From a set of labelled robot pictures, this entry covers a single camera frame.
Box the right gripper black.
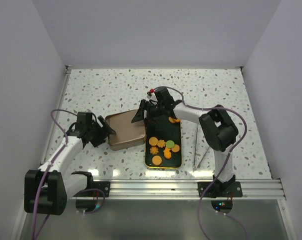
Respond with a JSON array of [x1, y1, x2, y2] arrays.
[[132, 99, 165, 128]]

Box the brown tin lid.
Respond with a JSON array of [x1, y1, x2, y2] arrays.
[[105, 109, 146, 151]]

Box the metal tongs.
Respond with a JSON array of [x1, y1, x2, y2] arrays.
[[193, 125, 210, 171]]

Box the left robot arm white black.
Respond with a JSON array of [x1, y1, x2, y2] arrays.
[[24, 112, 116, 216]]

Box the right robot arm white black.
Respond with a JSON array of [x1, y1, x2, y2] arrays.
[[131, 86, 241, 196]]

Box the orange round dotted cookie upper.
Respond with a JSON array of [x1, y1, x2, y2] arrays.
[[148, 137, 158, 147]]

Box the orange round dotted cookie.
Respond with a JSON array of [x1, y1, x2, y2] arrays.
[[148, 137, 158, 147], [152, 155, 162, 166]]

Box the black green tray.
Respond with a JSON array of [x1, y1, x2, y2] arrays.
[[145, 116, 182, 169]]

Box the orange round cookie top tray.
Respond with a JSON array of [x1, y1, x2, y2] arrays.
[[169, 117, 175, 124]]

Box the orange maple leaf cookie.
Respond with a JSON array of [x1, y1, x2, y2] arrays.
[[157, 139, 166, 148]]

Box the orange flower swirl cookie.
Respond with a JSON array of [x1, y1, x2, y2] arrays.
[[150, 146, 159, 155]]

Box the green round cookie lower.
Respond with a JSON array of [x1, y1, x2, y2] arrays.
[[165, 140, 175, 149]]

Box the orange fish cookie lower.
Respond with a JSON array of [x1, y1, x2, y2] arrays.
[[163, 148, 172, 160]]

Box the orange round dotted cookie lower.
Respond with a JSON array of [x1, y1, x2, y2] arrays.
[[152, 155, 162, 166]]

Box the orange plain round cookie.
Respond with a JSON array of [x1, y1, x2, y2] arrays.
[[171, 144, 180, 153]]

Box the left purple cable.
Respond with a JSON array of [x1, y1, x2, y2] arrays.
[[30, 109, 79, 240]]

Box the purple cable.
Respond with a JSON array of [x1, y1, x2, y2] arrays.
[[163, 85, 249, 240], [30, 109, 79, 240]]

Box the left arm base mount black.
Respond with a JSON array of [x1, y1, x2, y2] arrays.
[[75, 181, 110, 215]]

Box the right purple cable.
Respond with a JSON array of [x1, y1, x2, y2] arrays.
[[163, 85, 249, 240]]

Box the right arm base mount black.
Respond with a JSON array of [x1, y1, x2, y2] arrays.
[[203, 180, 243, 214]]

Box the aluminium front rail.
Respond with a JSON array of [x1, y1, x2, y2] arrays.
[[65, 177, 287, 201]]

